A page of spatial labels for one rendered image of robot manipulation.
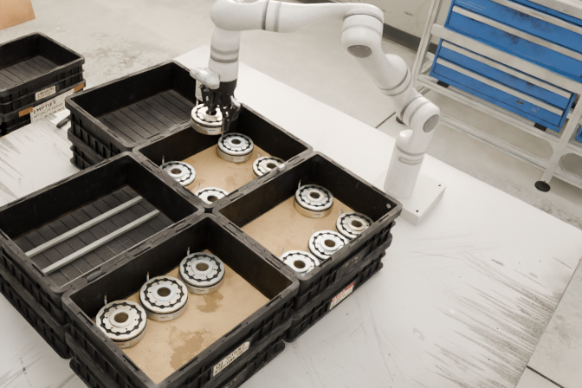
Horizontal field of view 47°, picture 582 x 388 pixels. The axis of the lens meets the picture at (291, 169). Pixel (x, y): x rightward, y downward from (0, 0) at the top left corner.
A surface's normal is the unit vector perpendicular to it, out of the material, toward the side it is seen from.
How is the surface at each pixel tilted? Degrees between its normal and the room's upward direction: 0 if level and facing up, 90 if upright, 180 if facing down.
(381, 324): 0
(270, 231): 0
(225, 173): 0
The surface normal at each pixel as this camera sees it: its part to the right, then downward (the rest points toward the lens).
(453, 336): 0.14, -0.78
